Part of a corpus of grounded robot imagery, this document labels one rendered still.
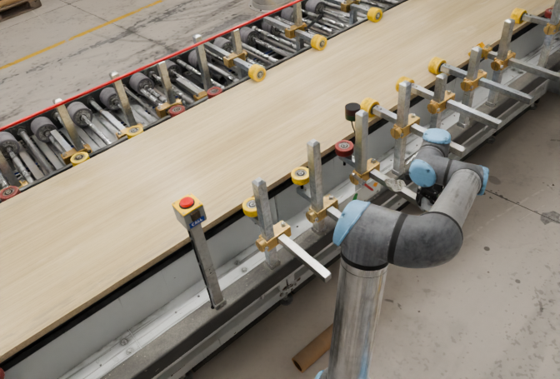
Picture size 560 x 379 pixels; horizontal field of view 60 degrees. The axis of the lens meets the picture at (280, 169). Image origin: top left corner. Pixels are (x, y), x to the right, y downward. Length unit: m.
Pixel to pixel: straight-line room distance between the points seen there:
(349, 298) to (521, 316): 1.66
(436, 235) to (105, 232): 1.29
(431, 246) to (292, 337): 1.58
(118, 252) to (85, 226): 0.22
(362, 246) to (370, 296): 0.15
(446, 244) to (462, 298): 1.65
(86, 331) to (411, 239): 1.25
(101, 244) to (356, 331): 1.05
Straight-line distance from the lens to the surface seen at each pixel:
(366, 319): 1.22
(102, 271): 1.83
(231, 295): 1.87
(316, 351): 2.43
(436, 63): 2.57
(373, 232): 1.06
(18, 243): 2.10
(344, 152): 2.07
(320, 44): 2.83
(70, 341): 1.91
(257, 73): 2.58
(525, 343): 2.68
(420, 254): 1.06
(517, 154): 3.65
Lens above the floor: 2.21
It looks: 41 degrees down
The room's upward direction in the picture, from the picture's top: 7 degrees counter-clockwise
